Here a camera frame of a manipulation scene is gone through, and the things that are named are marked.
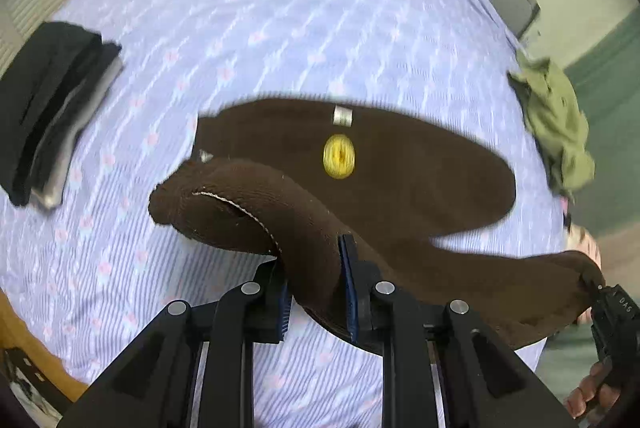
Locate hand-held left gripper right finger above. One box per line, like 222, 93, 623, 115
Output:
337, 233, 576, 428

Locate green curtain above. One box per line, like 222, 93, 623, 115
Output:
564, 5, 640, 241

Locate white folded garment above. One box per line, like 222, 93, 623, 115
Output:
30, 57, 123, 210

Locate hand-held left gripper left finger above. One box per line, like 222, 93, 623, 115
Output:
60, 257, 293, 428

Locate person's right hand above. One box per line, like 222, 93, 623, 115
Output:
564, 360, 622, 423

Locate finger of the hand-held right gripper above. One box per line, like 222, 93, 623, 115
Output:
580, 270, 608, 296

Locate brown pants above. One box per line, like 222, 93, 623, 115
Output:
148, 97, 607, 352

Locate pink printed garment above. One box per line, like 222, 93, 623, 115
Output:
562, 198, 603, 270

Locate green garment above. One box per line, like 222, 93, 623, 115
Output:
507, 52, 597, 200

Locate black folded clothes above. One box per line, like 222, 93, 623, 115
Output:
0, 21, 123, 207

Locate purple striped bedspread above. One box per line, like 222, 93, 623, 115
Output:
0, 0, 571, 428

